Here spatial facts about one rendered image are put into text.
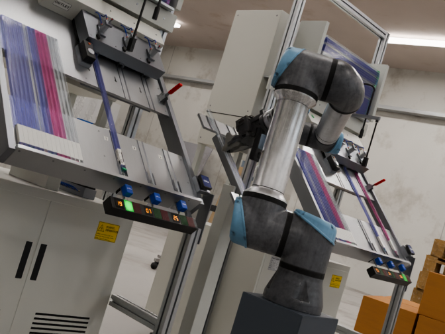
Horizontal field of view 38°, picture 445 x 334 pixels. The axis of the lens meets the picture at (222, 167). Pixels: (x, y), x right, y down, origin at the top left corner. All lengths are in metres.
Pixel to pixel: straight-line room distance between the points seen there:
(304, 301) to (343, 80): 0.56
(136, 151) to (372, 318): 2.83
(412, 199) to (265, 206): 9.58
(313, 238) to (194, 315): 0.91
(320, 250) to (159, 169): 0.67
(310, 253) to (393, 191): 9.70
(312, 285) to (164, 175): 0.68
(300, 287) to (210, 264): 0.83
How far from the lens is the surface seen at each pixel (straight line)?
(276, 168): 1.61
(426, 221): 10.96
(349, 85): 1.69
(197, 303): 2.38
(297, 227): 1.58
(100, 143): 1.92
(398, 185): 11.25
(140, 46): 2.35
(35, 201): 2.10
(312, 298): 1.58
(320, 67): 1.68
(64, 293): 2.25
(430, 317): 4.48
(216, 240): 2.35
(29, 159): 1.72
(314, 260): 1.58
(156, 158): 2.07
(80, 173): 1.80
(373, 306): 4.52
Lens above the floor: 0.74
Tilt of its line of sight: 3 degrees up
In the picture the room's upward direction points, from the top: 17 degrees clockwise
